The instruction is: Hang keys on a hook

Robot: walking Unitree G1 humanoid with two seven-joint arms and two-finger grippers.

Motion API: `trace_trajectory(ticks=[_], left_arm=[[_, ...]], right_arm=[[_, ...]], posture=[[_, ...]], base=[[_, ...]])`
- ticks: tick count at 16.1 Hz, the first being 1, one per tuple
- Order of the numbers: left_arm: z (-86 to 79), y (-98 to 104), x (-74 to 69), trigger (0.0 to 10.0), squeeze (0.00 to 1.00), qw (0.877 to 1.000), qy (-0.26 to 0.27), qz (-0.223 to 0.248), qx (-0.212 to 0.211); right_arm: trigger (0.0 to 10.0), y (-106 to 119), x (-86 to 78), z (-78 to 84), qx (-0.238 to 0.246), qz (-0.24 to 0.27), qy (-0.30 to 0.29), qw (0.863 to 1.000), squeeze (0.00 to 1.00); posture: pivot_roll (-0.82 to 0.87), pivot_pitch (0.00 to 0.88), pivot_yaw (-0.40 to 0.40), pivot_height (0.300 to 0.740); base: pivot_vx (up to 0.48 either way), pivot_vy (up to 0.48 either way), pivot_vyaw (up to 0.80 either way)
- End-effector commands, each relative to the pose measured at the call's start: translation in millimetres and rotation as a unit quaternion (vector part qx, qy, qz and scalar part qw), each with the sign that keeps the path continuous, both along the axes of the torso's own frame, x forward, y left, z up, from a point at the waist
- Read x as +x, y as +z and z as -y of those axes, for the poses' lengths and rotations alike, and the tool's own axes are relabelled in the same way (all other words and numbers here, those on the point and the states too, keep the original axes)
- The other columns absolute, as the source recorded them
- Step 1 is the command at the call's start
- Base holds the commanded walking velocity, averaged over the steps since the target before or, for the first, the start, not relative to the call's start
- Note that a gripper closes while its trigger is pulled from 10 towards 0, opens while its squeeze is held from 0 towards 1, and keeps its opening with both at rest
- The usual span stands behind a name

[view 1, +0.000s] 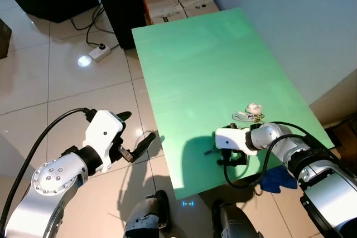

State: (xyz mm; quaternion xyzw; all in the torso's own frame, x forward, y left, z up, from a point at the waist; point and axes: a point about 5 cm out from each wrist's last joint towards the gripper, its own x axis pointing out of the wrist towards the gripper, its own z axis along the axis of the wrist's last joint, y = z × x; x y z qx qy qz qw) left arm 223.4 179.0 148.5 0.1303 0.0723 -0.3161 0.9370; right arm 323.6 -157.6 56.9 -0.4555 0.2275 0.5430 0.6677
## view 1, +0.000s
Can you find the robot leg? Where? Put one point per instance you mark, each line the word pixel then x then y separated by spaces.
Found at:
pixel 234 222
pixel 146 217

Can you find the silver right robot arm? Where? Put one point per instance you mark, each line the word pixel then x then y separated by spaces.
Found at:
pixel 329 193

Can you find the key bunch with pink charm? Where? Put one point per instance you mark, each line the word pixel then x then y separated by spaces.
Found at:
pixel 254 107

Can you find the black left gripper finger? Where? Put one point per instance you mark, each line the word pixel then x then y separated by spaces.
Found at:
pixel 143 143
pixel 124 115

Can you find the brown open carton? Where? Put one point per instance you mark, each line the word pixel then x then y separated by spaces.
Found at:
pixel 346 143

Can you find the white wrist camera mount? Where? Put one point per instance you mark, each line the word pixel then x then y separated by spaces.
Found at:
pixel 103 130
pixel 231 137

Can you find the white power strip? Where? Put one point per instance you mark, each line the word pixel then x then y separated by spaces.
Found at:
pixel 100 53

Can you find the robot left leg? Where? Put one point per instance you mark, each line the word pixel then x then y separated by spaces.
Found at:
pixel 146 217

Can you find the green table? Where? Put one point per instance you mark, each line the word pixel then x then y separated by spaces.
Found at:
pixel 223 71

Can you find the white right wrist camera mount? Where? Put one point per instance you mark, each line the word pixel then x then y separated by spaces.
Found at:
pixel 231 137

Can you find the plain cardboard box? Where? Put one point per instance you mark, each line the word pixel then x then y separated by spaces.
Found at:
pixel 162 1

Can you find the robot right leg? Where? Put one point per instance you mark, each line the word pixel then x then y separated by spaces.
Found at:
pixel 234 222

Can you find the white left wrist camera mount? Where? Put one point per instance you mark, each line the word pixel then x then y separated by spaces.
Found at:
pixel 103 130

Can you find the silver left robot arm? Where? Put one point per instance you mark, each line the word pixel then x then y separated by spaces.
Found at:
pixel 56 181

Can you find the blue cloth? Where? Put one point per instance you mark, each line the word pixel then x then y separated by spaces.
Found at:
pixel 279 180

